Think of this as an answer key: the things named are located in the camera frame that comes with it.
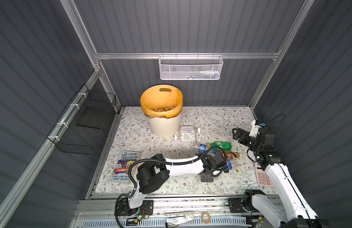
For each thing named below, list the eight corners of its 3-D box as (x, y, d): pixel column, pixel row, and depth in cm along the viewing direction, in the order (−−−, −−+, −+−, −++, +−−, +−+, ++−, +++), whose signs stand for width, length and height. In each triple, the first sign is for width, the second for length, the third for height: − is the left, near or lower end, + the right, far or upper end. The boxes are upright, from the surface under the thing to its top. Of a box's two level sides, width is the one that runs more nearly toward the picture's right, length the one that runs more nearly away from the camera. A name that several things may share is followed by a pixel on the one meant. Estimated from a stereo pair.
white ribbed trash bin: (154, 142, 102) (149, 121, 83) (154, 135, 105) (149, 114, 87) (181, 138, 103) (181, 117, 85) (180, 132, 107) (179, 111, 88)
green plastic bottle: (211, 149, 98) (212, 146, 95) (210, 143, 101) (212, 140, 98) (230, 151, 97) (232, 148, 94) (229, 145, 100) (231, 142, 96)
